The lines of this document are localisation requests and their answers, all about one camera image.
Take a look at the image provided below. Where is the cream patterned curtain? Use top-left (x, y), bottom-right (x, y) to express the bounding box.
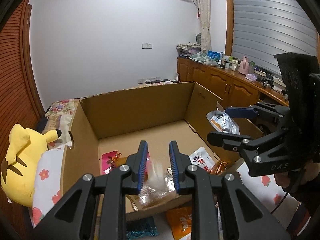
top-left (195, 0), bottom-right (213, 53)

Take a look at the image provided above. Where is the grey window blind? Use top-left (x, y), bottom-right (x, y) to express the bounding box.
top-left (230, 0), bottom-right (320, 78)

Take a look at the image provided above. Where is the green patterned cloth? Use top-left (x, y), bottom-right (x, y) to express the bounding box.
top-left (189, 52), bottom-right (213, 65)

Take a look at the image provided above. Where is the black cable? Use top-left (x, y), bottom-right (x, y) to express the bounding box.
top-left (271, 190), bottom-right (288, 216)

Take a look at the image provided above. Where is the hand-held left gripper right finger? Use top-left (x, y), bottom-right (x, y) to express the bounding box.
top-left (169, 140), bottom-right (288, 240)

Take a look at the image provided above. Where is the floral printed blanket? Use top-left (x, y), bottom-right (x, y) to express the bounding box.
top-left (41, 99), bottom-right (81, 150)

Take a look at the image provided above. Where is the brown foil snack packet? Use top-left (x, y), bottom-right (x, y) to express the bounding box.
top-left (210, 160), bottom-right (230, 174)

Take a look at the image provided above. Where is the silver grey snack packet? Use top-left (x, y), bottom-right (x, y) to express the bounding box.
top-left (206, 110), bottom-right (240, 134)

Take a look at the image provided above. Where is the pink snack packet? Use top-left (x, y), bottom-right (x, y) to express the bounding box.
top-left (101, 151), bottom-right (123, 175)

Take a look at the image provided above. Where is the person's right hand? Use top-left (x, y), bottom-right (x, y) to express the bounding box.
top-left (274, 159), bottom-right (313, 195)

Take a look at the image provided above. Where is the pink thermos jug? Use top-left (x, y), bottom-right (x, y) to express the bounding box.
top-left (239, 56), bottom-right (250, 75)

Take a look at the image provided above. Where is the pile of folded cloths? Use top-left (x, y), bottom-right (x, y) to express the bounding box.
top-left (176, 42), bottom-right (201, 57)

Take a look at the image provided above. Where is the brown cardboard box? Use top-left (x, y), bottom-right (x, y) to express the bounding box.
top-left (60, 81), bottom-right (265, 222)

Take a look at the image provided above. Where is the teal snack packet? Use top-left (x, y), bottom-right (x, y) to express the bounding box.
top-left (126, 216), bottom-right (159, 240)

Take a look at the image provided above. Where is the wooden louvred wardrobe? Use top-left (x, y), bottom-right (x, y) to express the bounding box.
top-left (0, 0), bottom-right (47, 120)

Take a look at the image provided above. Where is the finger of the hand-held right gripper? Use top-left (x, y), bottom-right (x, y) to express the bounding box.
top-left (206, 131), bottom-right (266, 152)
top-left (224, 101), bottom-right (290, 123)

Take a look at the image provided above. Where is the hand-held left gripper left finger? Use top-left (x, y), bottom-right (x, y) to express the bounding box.
top-left (32, 140), bottom-right (150, 240)

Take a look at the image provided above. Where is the wooden window frame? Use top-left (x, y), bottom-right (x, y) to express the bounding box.
top-left (224, 0), bottom-right (234, 56)

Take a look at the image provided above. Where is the strawberry printed sheet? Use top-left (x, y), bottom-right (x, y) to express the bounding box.
top-left (32, 147), bottom-right (300, 240)

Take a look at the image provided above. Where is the white power strip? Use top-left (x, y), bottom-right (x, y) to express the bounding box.
top-left (255, 69), bottom-right (284, 85)

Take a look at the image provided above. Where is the white red snack packet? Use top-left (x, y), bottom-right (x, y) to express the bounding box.
top-left (189, 147), bottom-right (220, 173)

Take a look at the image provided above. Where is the yellow plush toy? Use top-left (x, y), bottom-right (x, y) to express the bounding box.
top-left (0, 124), bottom-right (62, 208)

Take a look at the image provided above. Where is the small orange snack packet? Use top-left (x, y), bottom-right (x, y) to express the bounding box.
top-left (111, 154), bottom-right (130, 168)

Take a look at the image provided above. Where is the wooden sideboard cabinet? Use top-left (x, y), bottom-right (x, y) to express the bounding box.
top-left (176, 56), bottom-right (290, 135)

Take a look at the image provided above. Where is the clear plastic snack packet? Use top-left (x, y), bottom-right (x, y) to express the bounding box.
top-left (139, 159), bottom-right (180, 210)

